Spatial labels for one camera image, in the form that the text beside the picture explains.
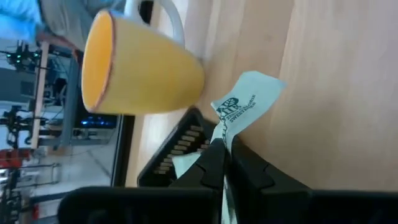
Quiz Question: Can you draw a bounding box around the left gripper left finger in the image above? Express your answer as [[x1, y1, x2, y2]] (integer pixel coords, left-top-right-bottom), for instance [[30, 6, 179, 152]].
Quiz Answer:
[[169, 138, 229, 200]]

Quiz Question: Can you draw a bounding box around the pale green sweetener packet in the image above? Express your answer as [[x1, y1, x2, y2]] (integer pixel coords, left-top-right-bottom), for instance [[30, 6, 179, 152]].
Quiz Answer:
[[172, 151, 203, 179], [210, 70, 287, 224]]

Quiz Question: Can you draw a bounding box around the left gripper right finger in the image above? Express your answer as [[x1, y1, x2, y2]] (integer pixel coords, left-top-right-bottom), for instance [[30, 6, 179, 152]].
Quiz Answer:
[[228, 135, 312, 200]]

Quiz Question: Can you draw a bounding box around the yellow ceramic mug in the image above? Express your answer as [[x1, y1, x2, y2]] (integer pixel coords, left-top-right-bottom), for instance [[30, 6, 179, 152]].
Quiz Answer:
[[81, 0, 206, 116]]

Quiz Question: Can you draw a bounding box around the person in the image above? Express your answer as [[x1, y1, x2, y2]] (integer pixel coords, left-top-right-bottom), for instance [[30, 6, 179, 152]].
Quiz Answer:
[[0, 0, 128, 52]]

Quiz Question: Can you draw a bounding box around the black plastic mesh basket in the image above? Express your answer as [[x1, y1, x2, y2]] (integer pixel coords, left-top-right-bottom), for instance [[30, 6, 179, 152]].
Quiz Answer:
[[136, 107, 220, 188]]

